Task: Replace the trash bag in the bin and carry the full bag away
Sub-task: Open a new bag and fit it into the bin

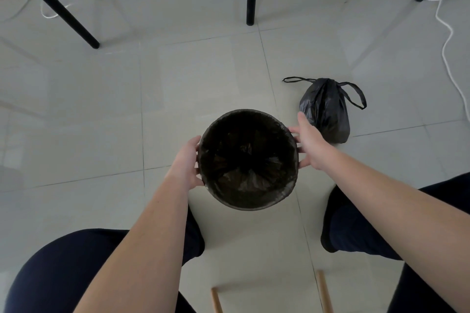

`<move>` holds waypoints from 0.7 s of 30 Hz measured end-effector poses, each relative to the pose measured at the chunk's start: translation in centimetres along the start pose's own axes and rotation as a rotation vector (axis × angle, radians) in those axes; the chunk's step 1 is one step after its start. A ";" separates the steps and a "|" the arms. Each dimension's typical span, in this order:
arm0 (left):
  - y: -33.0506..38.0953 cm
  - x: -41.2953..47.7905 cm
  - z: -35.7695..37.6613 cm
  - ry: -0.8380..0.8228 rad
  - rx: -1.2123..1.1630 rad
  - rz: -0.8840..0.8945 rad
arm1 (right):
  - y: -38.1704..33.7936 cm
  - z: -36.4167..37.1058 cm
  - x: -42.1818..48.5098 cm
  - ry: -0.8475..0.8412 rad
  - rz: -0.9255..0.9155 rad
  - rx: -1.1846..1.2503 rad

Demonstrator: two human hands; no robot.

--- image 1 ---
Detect person's left hand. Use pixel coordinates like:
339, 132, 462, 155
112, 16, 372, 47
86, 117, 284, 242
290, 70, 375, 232
167, 135, 205, 192

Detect person's right hand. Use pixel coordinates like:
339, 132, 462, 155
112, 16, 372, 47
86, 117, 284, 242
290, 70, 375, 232
289, 112, 335, 172

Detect black bin liner bag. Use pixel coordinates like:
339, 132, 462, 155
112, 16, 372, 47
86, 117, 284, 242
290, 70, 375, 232
197, 109, 300, 211

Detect round trash bin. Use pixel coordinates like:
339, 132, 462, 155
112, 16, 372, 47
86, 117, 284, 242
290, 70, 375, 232
197, 109, 300, 211

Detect person's right forearm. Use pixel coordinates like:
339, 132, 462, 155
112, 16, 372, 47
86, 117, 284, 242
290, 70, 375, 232
319, 148, 470, 300

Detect person's left forearm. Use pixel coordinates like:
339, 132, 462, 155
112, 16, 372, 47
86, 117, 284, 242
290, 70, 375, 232
73, 171, 194, 313

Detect tied black garbage bag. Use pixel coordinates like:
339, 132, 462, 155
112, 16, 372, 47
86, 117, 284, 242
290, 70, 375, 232
282, 76, 368, 145

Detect person's right leg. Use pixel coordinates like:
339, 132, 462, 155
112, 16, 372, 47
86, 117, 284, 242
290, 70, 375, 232
320, 171, 470, 313

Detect person's leg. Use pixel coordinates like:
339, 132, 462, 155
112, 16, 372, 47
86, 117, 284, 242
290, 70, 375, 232
320, 171, 470, 313
4, 206, 205, 313

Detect wooden chair leg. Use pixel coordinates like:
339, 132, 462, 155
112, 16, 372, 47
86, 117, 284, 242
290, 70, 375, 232
317, 270, 333, 313
210, 287, 223, 313

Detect person's left leg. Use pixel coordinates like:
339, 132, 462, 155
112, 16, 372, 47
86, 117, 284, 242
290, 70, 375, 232
4, 206, 205, 313

